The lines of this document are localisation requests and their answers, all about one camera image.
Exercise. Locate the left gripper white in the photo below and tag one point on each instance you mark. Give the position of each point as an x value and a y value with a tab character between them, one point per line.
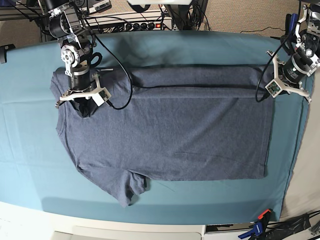
289	76

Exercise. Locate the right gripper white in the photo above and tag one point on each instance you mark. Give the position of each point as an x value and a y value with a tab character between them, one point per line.
81	100

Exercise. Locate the blue-grey heathered T-shirt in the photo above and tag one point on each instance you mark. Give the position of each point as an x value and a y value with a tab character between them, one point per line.
186	123

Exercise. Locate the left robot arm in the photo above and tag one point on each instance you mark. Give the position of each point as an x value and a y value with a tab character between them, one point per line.
302	43

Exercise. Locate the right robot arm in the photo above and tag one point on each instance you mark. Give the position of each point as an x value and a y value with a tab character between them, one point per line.
67	25

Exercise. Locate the blue black clamp top right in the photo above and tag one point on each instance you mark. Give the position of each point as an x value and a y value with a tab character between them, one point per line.
290	26

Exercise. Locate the teal table cloth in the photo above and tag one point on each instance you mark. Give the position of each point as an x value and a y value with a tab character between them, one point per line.
37	173

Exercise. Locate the black clamp left edge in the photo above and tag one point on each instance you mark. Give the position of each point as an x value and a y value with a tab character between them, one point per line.
3	52

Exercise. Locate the orange blue clamp bottom right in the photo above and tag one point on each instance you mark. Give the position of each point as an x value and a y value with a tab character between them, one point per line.
258	229

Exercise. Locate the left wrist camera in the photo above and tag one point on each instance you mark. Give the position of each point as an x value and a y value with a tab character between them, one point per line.
273	88

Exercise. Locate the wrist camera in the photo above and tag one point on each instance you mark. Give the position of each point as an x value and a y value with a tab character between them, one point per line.
273	88
100	96

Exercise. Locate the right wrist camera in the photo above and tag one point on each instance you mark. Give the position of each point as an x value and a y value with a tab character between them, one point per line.
100	96

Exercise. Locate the black power strip red switch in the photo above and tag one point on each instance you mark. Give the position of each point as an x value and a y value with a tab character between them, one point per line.
143	26

